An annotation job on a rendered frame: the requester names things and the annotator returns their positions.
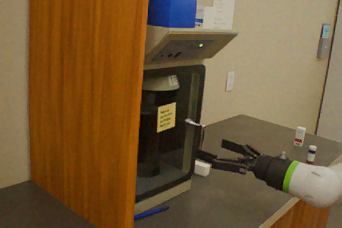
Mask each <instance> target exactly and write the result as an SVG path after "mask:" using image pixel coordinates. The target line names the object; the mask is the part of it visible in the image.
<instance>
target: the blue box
mask: <svg viewBox="0 0 342 228"><path fill-rule="evenodd" d="M196 11H197V0H149V3H148V11H147V25H150V26H158V27H174V28H195V16H196Z"/></svg>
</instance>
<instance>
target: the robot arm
mask: <svg viewBox="0 0 342 228"><path fill-rule="evenodd" d="M221 147H222V148H224V149H228V150H230V151H233V152H235V153H240V154H241V155H243V156H244V157H238V158H237V159H235V158H221V157H218V155H217V154H213V153H209V152H207V151H205V150H203V149H199V148H197V150H196V156H195V157H196V158H197V159H200V160H202V161H206V162H207V163H211V168H212V169H219V170H223V171H229V172H237V173H240V174H242V175H246V171H249V172H253V173H254V176H255V177H256V178H257V179H259V180H261V181H264V182H265V183H266V184H267V186H270V187H271V188H275V189H276V191H278V190H279V191H282V192H285V193H287V194H290V195H293V196H296V197H298V199H301V200H302V201H304V202H305V203H306V204H308V205H309V206H312V207H315V208H326V207H330V206H332V205H336V204H341V203H342V162H340V163H338V164H336V165H333V166H331V167H329V168H327V167H325V166H324V167H322V166H317V165H309V164H305V163H303V162H299V161H295V160H293V159H290V158H289V157H287V156H285V153H286V152H282V154H281V155H277V156H275V157H273V156H270V155H267V154H265V153H262V152H260V151H259V150H258V149H256V148H254V147H253V146H251V145H250V144H246V145H244V144H243V145H241V144H239V143H235V142H233V141H230V140H226V139H225V138H223V139H222V141H221Z"/></svg>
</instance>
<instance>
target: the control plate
mask: <svg viewBox="0 0 342 228"><path fill-rule="evenodd" d="M212 42H214V40H188V41H170V42H169V43H168V44H167V45H166V46H165V47H164V48H163V49H162V50H161V51H160V53H158V54H157V55H156V56H155V57H154V58H153V59H152V60H151V62H157V61H164V60H172V59H194V58H196V57H198V55H200V54H201V53H202V52H203V50H205V49H206V48H208V46H210V44H211V43H212ZM192 44H194V46H191V45H192ZM201 44H203V45H202V46H200V45H201ZM180 52H182V53H181V54H180V55H179V56H178V57H174V56H175V55H176V54H177V53H180ZM184 53H186V55H183V54H184ZM189 53H192V55H189ZM194 53H196V55H194ZM170 54H172V56H171V57H167V56H168V55H170ZM161 55H164V56H163V57H160V56H161Z"/></svg>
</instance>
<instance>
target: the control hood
mask: <svg viewBox="0 0 342 228"><path fill-rule="evenodd" d="M239 32H240V31H238V30H230V29H225V28H220V27H214V28H199V27H195V28H174V27H158V26H150V25H147V32H146V43H145V51H144V64H148V63H161V62H175V61H183V60H190V59H172V60H164V61H157V62H151V60H152V59H153V58H154V57H155V56H156V55H157V54H158V53H160V51H161V50H162V49H163V48H164V47H165V46H166V45H167V44H168V43H169V42H170V41H188V40H214V42H212V43H211V44H210V46H208V48H206V49H205V50H203V52H202V53H201V54H200V55H198V57H196V58H194V59H210V58H212V57H213V56H215V55H216V54H217V53H218V52H219V51H221V49H223V48H224V47H225V46H226V45H227V44H228V43H230V42H231V41H232V40H233V39H234V38H235V37H236V36H237V35H238V34H239Z"/></svg>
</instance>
